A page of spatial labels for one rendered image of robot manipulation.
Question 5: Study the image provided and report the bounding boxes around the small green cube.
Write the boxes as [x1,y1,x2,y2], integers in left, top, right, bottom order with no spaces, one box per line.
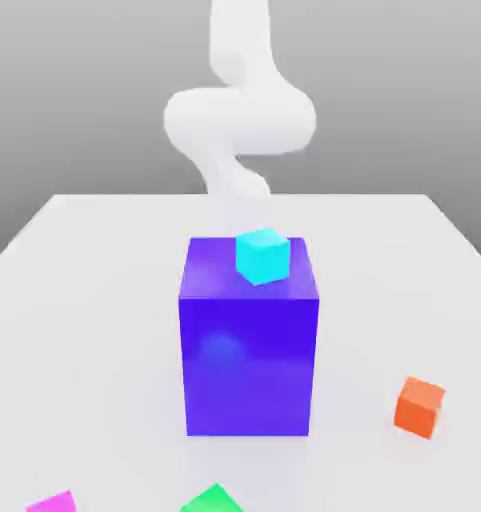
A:
[178,482,245,512]

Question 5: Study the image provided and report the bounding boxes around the small cyan cube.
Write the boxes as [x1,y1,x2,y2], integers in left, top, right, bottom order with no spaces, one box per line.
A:
[234,227,292,288]

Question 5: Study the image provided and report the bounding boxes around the small orange cube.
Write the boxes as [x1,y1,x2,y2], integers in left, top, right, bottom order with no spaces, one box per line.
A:
[392,375,447,441]

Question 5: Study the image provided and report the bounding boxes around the large purple box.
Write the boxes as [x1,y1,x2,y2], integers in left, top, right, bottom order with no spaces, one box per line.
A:
[178,235,321,438]

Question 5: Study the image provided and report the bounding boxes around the small magenta cube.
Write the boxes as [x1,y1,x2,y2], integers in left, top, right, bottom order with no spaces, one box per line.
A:
[24,489,78,512]

